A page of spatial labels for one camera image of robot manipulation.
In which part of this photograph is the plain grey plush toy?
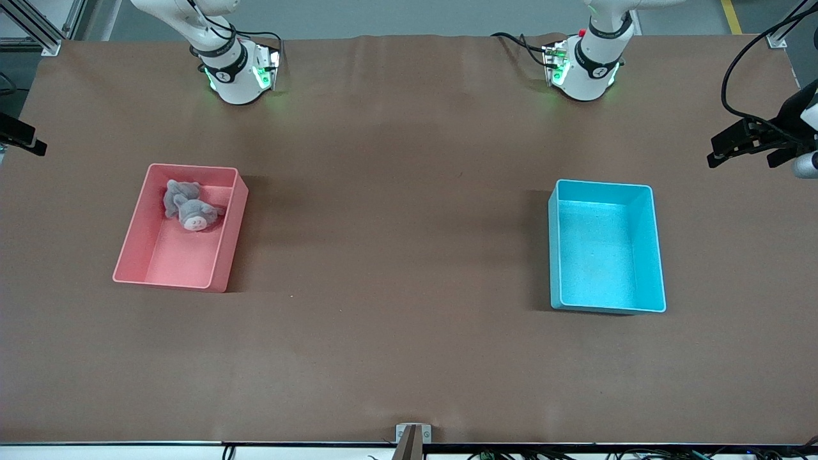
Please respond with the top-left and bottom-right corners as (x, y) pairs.
(163, 180), (204, 219)

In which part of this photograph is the blue plastic box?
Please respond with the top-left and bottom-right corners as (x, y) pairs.
(548, 179), (667, 315)

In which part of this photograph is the black base connector cable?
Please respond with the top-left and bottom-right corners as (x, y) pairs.
(490, 31), (553, 68)
(238, 30), (284, 70)

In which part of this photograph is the pink plastic box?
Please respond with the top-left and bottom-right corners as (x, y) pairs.
(112, 164), (249, 293)

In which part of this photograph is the aluminium frame profile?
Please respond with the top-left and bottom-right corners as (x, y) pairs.
(767, 0), (818, 50)
(0, 0), (87, 57)

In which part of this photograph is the brown table cover sheet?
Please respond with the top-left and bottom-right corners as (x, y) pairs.
(0, 32), (818, 446)

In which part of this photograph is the grey plush toy white belly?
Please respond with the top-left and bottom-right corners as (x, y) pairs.
(173, 197), (226, 233)

